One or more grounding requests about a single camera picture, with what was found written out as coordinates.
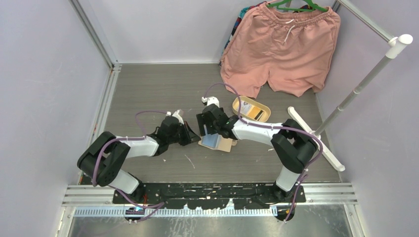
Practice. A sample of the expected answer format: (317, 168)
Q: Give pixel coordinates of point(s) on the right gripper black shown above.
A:
(203, 121)

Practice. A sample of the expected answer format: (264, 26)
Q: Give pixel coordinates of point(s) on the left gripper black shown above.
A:
(190, 136)

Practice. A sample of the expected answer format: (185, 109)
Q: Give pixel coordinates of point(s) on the beige leather card holder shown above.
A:
(217, 142)

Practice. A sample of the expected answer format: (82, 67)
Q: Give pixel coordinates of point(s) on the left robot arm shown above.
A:
(103, 159)

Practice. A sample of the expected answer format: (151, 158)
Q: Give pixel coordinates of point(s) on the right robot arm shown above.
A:
(293, 146)

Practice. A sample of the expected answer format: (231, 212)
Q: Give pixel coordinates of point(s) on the white card in tray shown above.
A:
(246, 107)

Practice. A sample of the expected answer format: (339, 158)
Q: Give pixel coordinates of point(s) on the yellow card with black stripe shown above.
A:
(256, 113)

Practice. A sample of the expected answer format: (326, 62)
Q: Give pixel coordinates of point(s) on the yellow oval tray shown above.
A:
(267, 111)

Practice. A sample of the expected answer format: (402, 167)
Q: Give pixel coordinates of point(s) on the pink shorts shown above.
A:
(291, 52)

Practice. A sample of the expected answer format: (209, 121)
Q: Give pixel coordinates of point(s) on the colourful garment behind shorts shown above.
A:
(238, 21)

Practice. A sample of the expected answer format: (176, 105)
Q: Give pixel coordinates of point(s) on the green clothes hanger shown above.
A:
(295, 6)

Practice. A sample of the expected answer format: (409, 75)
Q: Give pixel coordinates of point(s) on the white clothes rack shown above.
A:
(396, 46)

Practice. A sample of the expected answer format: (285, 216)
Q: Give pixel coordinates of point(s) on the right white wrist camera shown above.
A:
(207, 101)

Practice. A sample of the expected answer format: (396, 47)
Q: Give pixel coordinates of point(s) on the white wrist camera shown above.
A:
(176, 114)
(207, 101)

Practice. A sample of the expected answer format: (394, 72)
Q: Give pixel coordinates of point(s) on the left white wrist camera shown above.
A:
(176, 114)

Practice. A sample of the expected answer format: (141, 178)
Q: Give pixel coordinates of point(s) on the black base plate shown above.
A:
(209, 196)

